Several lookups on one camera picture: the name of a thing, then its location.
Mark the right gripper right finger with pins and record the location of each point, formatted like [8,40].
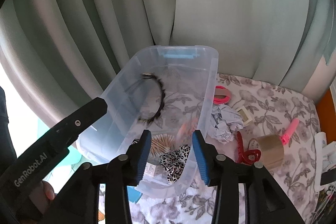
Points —
[265,201]

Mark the wooden toothpicks bundle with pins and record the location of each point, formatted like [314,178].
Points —
[161,143]

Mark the clear plastic storage bin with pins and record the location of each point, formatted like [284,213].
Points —
[189,77]

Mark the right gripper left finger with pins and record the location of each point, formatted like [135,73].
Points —
[77,202]

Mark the pale green curtain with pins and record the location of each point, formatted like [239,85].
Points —
[61,53]

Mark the floral grey white blanket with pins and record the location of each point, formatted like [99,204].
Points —
[282,127]

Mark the pink comb hair clip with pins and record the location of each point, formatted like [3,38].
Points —
[286,137]

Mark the person's hand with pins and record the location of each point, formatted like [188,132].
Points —
[42,195]

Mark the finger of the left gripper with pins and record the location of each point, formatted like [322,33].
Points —
[71,124]

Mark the orange wooden headboard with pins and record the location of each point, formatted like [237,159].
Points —
[326,113]

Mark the white paper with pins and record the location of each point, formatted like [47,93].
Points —
[224,121]

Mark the leopard print scrunchie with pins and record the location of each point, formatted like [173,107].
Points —
[173,163]

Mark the red claw hair clip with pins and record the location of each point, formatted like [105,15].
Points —
[247,157]

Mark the black beaded headband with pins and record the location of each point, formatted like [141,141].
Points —
[155,99]

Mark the brown packing tape roll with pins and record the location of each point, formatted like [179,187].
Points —
[272,150]

